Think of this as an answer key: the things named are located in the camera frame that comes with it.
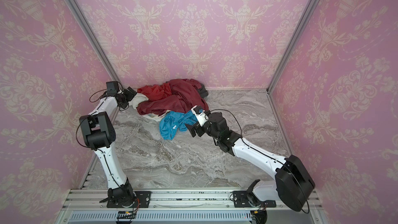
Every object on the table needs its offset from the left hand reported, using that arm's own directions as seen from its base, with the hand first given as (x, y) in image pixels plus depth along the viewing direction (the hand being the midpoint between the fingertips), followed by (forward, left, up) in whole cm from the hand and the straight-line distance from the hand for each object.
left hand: (133, 94), depth 103 cm
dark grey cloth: (+10, -47, -6) cm, 48 cm away
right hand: (-25, -43, +11) cm, 51 cm away
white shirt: (+2, -2, -6) cm, 6 cm away
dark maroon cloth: (-2, -36, +2) cm, 36 cm away
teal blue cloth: (-17, -26, -7) cm, 32 cm away
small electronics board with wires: (-64, -12, -15) cm, 67 cm away
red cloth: (-3, -17, +6) cm, 18 cm away
